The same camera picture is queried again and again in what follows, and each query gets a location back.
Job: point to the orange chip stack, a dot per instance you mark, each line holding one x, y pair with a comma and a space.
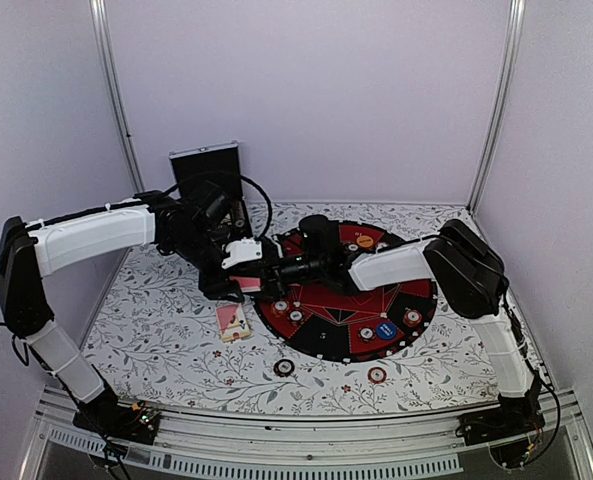
376, 375

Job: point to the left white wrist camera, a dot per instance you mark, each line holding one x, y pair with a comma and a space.
241, 251

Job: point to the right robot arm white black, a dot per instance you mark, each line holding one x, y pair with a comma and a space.
470, 279

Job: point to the blue small blind button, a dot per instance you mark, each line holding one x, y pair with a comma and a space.
386, 331

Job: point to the aluminium frame post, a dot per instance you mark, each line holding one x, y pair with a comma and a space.
102, 34
509, 59

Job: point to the red playing card deck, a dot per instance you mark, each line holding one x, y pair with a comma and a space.
247, 285

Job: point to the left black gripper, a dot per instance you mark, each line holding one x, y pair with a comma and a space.
217, 288

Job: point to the orange big blind button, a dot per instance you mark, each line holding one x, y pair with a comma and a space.
365, 241

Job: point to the left aluminium frame post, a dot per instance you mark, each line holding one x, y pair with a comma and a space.
102, 34

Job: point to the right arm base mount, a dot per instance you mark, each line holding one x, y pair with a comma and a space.
511, 437

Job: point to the right aluminium frame post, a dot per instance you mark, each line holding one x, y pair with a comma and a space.
509, 59

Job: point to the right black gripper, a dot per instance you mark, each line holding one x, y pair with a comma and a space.
280, 272

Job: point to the aluminium poker case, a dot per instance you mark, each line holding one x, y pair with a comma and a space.
219, 164

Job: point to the dark red chip stack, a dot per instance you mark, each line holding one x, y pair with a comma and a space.
284, 368

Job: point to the playing card box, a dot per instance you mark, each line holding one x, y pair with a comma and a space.
232, 322

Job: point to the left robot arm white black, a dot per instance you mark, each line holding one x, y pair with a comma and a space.
34, 253

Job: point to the floral white table cloth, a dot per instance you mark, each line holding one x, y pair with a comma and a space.
156, 338

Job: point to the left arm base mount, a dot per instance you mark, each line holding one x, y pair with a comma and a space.
118, 422

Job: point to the round red black poker mat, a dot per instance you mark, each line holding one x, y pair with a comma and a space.
331, 322

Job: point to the front aluminium rail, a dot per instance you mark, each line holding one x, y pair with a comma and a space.
196, 444

